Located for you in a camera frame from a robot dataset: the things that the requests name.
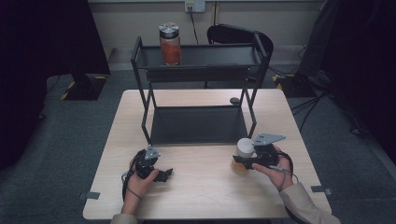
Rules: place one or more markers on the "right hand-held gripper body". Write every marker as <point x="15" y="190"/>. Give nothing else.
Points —
<point x="267" y="152"/>

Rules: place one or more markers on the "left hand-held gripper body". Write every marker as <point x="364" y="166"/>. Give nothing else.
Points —
<point x="146" y="165"/>

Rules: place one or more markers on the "white-lidded jar of orange powder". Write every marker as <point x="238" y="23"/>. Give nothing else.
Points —
<point x="244" y="149"/>

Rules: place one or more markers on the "black metal two-tier rack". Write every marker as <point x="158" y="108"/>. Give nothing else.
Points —
<point x="197" y="93"/>

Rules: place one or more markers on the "silver-lidded jar of red spice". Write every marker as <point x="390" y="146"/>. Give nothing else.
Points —
<point x="170" y="43"/>

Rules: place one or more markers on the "person's left hand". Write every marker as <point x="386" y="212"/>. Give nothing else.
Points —
<point x="140" y="186"/>

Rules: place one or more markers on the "person's right hand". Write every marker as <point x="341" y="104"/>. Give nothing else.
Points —
<point x="278" y="174"/>

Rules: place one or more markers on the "small round dark knob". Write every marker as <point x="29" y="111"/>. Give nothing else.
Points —
<point x="234" y="100"/>

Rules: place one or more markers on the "grey tape strip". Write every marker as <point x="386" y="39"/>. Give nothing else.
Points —
<point x="90" y="195"/>
<point x="322" y="189"/>

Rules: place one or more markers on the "black stand base yellow-striped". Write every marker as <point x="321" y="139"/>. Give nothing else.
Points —
<point x="84" y="88"/>
<point x="295" y="84"/>

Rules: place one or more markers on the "black chair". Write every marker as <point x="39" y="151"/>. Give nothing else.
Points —
<point x="239" y="35"/>

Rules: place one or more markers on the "dark curtain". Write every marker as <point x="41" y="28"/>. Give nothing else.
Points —
<point x="358" y="62"/>
<point x="40" y="62"/>

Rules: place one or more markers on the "white wall socket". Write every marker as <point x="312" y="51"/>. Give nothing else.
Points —
<point x="195" y="6"/>

